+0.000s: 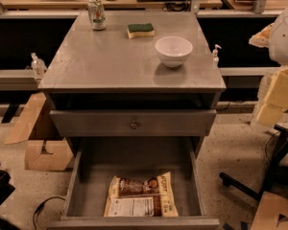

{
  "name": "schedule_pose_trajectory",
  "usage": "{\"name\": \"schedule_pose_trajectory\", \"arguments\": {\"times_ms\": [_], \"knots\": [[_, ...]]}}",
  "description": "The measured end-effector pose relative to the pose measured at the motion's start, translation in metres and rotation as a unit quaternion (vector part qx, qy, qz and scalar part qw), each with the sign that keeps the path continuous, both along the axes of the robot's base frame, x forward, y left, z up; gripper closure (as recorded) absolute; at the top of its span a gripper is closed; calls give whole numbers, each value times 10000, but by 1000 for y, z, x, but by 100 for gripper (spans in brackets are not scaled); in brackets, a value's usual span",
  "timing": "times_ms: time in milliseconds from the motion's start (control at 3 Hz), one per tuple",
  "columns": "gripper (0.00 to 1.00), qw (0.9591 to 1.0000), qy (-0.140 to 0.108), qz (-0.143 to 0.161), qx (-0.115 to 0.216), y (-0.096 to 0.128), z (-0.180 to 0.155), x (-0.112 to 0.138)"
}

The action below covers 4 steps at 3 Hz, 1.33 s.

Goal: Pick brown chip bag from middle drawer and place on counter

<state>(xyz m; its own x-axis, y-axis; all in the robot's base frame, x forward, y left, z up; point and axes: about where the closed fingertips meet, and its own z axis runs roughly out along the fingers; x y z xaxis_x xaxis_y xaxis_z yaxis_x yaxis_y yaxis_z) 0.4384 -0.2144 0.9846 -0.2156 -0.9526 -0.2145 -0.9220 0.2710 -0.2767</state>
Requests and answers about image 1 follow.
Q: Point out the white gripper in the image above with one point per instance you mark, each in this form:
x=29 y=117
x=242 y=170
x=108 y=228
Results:
x=285 y=37

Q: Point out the brown chip bag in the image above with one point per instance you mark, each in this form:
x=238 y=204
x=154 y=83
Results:
x=133 y=198

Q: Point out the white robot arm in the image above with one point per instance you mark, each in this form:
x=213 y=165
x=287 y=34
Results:
x=278 y=52

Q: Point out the closed grey upper drawer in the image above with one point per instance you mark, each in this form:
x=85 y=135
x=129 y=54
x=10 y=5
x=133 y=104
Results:
x=89 y=123

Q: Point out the grey drawer cabinet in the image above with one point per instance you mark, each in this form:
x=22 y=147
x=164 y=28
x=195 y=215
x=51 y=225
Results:
x=107 y=70

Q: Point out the open grey bottom drawer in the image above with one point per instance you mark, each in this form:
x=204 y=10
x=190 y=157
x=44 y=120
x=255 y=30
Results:
x=98 y=160

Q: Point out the white pump bottle right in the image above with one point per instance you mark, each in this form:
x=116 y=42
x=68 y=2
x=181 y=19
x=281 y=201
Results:
x=215 y=55

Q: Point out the white ceramic bowl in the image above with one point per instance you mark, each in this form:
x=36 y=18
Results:
x=173 y=51

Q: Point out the green yellow sponge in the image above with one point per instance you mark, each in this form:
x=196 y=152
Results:
x=140 y=30

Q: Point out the wooden workbench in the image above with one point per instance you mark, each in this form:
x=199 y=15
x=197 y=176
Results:
x=70 y=4

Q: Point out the cardboard box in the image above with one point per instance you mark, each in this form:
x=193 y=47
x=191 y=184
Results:
x=44 y=149

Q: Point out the clear sanitizer bottle left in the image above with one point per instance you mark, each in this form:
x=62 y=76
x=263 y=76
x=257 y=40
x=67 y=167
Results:
x=38 y=65

